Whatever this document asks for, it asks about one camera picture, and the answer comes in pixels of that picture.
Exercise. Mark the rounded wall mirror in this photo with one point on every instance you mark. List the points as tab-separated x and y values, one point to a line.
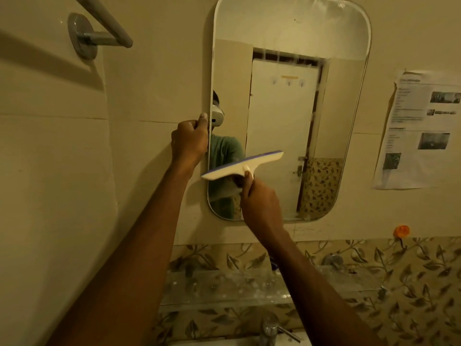
288	104

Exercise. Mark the metal towel bar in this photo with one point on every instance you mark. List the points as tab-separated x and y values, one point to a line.
97	28

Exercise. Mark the person's right hand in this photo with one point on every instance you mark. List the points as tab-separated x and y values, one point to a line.
261	208

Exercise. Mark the orange wall hook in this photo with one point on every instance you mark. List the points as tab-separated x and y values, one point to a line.
401	232

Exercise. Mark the chrome faucet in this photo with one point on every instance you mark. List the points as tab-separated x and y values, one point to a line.
272	329

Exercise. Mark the person's left thumb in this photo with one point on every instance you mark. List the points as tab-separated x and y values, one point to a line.
202	123

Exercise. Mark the white squeegee with blue blade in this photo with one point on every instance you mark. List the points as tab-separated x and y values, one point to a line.
242	165

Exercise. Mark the person's right thumb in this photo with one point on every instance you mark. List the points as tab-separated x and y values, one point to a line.
247	181

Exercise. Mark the person's left hand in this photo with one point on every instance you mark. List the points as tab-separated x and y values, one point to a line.
187	142

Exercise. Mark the person's right forearm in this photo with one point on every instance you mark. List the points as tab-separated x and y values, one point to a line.
317	291

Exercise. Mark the chrome shelf bracket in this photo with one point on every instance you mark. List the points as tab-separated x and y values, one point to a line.
335	261

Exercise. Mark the printed paper notice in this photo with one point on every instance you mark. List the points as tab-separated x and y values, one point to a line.
419	129

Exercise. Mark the glass shelf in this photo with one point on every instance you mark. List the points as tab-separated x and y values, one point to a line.
230	288

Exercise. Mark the person's left forearm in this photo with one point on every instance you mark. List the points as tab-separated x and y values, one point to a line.
119	259

